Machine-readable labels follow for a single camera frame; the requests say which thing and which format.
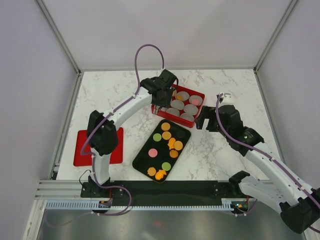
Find pink sandwich cookie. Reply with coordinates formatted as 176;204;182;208
191;99;199;105
148;148;158;158

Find orange star cookie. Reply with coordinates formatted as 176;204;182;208
176;94;183;101

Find metal tweezers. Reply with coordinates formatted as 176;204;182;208
153;105;162;115

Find green sandwich cookie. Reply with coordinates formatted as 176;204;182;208
161;162;172;172
152;133;162;142

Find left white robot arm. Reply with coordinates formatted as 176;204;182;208
80;69;179;197

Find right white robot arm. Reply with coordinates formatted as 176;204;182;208
195;105;320;234

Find red cookie box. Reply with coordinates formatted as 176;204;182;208
151;84;205;128

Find orange dotted biscuit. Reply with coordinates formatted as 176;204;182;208
173;140;184;151

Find orange chocolate chip cookie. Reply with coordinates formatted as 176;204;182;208
169;149;179;159

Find black green cookie tray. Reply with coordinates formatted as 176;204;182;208
132;119;191;184

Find orange flower cookie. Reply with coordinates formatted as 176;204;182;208
147;167;157;177

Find red box lid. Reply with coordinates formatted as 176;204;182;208
72;126;125;167

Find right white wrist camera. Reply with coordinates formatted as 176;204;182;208
217;92;235;107

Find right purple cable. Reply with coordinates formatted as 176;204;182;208
216;93;320;232

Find purple cable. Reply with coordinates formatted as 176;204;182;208
216;93;320;232
44;43;166;228

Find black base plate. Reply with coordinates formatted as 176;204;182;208
80;180;247;206

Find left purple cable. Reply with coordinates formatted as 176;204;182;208
44;43;166;228

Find right aluminium frame post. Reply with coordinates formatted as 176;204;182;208
252;0;300;73

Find aluminium frame post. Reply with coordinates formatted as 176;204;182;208
34;0;83;76
252;0;300;73

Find left aluminium frame post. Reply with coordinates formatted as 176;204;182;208
34;0;83;76

